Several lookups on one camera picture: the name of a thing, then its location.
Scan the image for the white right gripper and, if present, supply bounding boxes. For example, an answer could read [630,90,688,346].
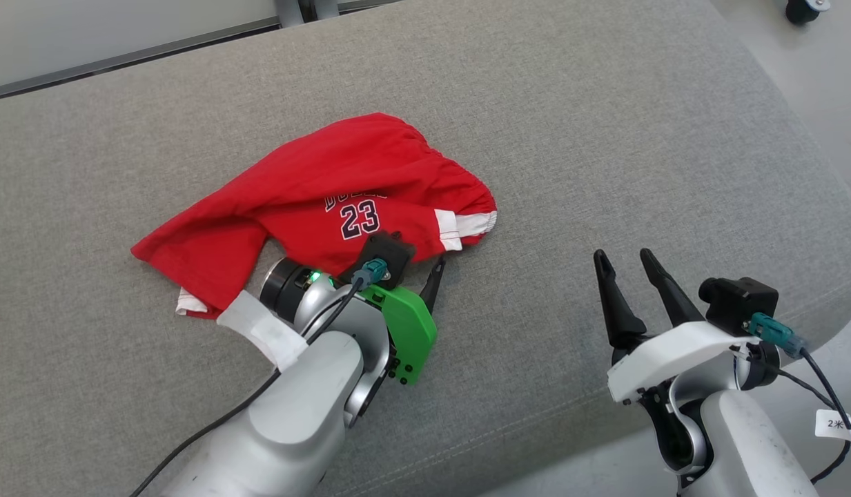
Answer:
[594,248,761,405]

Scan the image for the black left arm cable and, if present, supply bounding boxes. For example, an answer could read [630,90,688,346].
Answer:
[128,275,365,497]

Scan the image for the teal camera connector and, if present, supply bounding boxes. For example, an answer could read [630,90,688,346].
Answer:
[748,312,807,358]
[351,259,389,289]

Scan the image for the teal left camera connector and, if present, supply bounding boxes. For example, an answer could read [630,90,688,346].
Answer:
[351,259,389,289]

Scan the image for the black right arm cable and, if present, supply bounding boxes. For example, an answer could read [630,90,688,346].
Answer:
[776,349,851,484]

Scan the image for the white tape strip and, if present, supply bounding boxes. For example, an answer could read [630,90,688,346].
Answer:
[217,290,309,372]

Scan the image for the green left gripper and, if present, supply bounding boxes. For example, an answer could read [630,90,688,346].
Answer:
[360,255,447,386]

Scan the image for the white cable label tag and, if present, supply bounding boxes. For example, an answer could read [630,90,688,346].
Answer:
[815,409,851,455]

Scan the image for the red shorts with white stripe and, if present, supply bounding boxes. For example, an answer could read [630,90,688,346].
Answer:
[130,113,498,320]

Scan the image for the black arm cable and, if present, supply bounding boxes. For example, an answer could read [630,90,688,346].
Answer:
[776,349,851,484]
[128,275,365,497]

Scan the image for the black caster wheel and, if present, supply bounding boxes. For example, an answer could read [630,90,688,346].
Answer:
[785,0,832,26]

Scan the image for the teal right camera connector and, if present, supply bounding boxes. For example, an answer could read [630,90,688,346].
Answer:
[748,312,807,358]

